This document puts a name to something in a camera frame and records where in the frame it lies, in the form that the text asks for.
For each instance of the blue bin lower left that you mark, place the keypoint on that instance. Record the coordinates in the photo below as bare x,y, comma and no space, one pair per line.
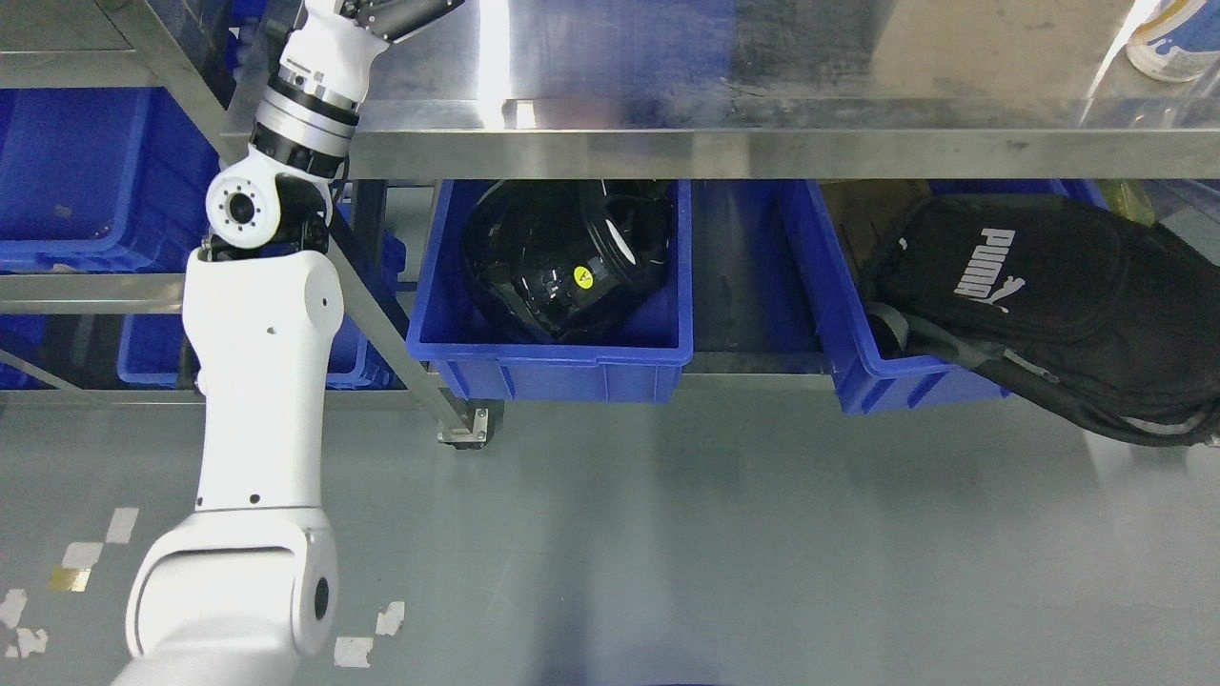
149,351

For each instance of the white blue can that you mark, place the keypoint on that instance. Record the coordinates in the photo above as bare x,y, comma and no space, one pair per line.
1177,45

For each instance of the steel left shelf rack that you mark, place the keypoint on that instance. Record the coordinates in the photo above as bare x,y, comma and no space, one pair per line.
183,47

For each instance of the blue bin with helmet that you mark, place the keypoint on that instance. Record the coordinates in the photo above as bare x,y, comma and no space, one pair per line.
641,362

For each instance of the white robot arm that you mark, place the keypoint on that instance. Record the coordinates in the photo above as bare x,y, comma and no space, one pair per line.
246,587

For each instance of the black glossy helmet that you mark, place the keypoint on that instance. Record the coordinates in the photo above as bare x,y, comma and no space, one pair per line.
566,262

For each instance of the blue bin upper left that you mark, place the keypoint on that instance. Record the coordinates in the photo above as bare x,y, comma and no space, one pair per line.
105,181

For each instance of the blue bin with backpack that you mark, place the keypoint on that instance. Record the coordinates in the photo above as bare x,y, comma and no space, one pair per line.
831,228

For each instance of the black Puma backpack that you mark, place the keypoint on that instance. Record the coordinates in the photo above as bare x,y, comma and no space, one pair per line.
1109,323

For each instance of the caster wheel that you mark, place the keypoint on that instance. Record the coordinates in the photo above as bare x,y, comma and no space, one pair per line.
478,427

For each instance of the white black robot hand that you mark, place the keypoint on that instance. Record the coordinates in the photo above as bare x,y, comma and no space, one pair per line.
386,21

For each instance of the steel table shelf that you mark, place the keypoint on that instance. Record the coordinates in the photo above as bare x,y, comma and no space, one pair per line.
782,89

